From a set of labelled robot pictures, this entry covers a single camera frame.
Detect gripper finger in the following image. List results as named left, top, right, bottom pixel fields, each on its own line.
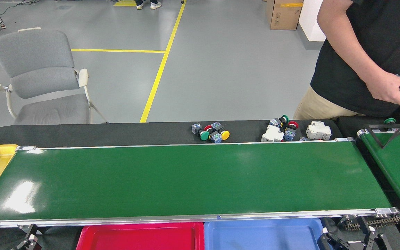
left=12, top=224, right=38, bottom=250
left=360, top=216, right=393, bottom=250
left=317, top=218, right=351, bottom=250

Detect white circuit breaker red levers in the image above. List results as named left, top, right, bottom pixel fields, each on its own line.
left=261, top=125, right=285, bottom=143

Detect yellow mushroom push button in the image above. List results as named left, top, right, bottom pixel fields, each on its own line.
left=211, top=122, right=230, bottom=141

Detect blue plastic tray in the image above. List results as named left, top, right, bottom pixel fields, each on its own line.
left=204, top=218, right=325, bottom=250

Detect red plastic tray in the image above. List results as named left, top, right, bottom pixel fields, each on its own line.
left=76, top=222, right=205, bottom=250

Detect long green conveyor belt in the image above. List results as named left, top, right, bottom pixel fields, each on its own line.
left=0, top=137, right=400, bottom=231

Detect person's right hand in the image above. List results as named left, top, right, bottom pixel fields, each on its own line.
left=366, top=71, right=400, bottom=106

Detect long black foam pad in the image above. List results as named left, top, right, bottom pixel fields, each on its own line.
left=0, top=120, right=343, bottom=148

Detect grey office chair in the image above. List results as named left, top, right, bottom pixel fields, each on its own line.
left=0, top=27, right=108, bottom=125

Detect brown cardboard box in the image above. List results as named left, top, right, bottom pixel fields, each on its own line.
left=265, top=0, right=304, bottom=31

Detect distant person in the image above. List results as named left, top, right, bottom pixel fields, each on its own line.
left=135, top=0, right=162, bottom=10

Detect black drive chain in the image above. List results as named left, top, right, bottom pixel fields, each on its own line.
left=339, top=215, right=400, bottom=231

